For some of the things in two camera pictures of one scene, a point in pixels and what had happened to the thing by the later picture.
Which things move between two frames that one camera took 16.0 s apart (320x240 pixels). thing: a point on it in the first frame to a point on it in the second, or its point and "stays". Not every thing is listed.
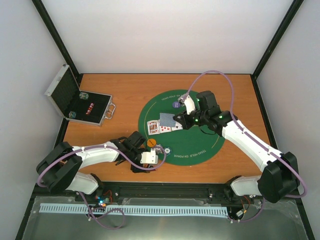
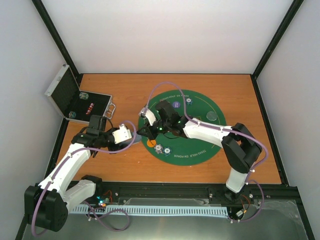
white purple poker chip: (159, 150) stays
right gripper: (185, 123) to (149, 134)
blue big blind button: (176, 104) stays
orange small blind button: (151, 142) stays
